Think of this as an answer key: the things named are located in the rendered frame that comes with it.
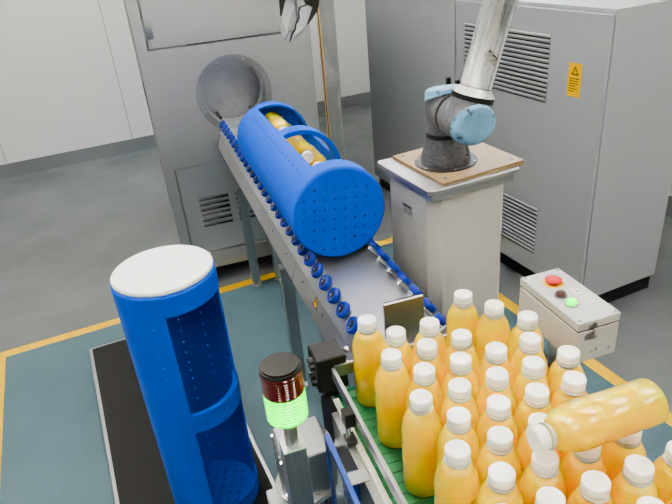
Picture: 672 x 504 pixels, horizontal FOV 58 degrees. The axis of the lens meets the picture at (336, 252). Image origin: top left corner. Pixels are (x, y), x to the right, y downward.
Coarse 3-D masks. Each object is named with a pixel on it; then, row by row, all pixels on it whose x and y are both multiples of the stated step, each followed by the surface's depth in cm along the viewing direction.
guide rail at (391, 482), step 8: (336, 376) 130; (336, 384) 130; (344, 392) 125; (344, 400) 126; (352, 408) 121; (360, 416) 118; (360, 424) 117; (360, 432) 118; (368, 432) 114; (368, 440) 113; (376, 448) 111; (376, 456) 110; (384, 464) 107; (384, 472) 107; (392, 480) 104; (392, 488) 104; (400, 496) 101
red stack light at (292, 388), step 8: (296, 376) 89; (264, 384) 89; (272, 384) 88; (280, 384) 88; (288, 384) 88; (296, 384) 89; (264, 392) 90; (272, 392) 89; (280, 392) 88; (288, 392) 89; (296, 392) 90; (272, 400) 90; (280, 400) 89; (288, 400) 89
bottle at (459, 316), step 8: (456, 304) 130; (472, 304) 132; (448, 312) 133; (456, 312) 130; (464, 312) 130; (472, 312) 130; (448, 320) 132; (456, 320) 130; (464, 320) 130; (472, 320) 130; (448, 328) 133; (456, 328) 131; (464, 328) 130; (472, 328) 130; (448, 336) 134; (472, 336) 131; (448, 344) 135
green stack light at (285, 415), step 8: (304, 392) 92; (264, 400) 91; (296, 400) 90; (304, 400) 92; (272, 408) 90; (280, 408) 90; (288, 408) 90; (296, 408) 91; (304, 408) 92; (272, 416) 91; (280, 416) 91; (288, 416) 91; (296, 416) 91; (304, 416) 93; (272, 424) 92; (280, 424) 91; (288, 424) 91; (296, 424) 92
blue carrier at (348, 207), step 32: (256, 128) 224; (288, 128) 208; (256, 160) 213; (288, 160) 187; (288, 192) 176; (320, 192) 171; (352, 192) 175; (288, 224) 182; (320, 224) 176; (352, 224) 179
